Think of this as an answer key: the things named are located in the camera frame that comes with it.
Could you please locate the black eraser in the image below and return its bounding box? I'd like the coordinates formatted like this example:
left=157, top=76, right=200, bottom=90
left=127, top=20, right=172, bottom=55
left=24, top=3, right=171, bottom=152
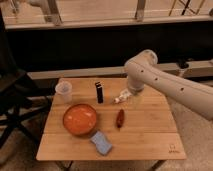
left=95, top=82, right=103, bottom=103

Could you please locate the blue sponge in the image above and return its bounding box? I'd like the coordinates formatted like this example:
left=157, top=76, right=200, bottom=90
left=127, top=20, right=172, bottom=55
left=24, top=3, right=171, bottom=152
left=90, top=131, right=112, bottom=155

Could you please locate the dark red sausage toy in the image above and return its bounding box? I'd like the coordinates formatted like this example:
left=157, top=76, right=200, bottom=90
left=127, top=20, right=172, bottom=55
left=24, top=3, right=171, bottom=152
left=116, top=109, right=125, bottom=128

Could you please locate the clear plastic cup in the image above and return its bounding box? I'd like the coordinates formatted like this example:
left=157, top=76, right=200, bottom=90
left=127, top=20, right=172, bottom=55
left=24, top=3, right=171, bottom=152
left=55, top=81, right=72, bottom=103

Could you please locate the orange bowl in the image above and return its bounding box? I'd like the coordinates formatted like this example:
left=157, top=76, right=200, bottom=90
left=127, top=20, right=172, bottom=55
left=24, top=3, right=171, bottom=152
left=63, top=104, right=97, bottom=136

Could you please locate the wooden table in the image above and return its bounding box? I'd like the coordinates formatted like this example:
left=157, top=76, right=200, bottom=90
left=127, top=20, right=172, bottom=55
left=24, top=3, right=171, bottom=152
left=36, top=78, right=186, bottom=161

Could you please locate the white tube bottle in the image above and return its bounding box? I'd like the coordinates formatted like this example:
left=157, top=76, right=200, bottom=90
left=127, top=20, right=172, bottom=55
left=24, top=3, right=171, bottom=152
left=114, top=89, right=132, bottom=104

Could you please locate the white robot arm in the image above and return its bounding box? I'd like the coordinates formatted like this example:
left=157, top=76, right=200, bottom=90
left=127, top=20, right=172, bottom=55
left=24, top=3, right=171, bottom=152
left=124, top=49, right=213, bottom=120

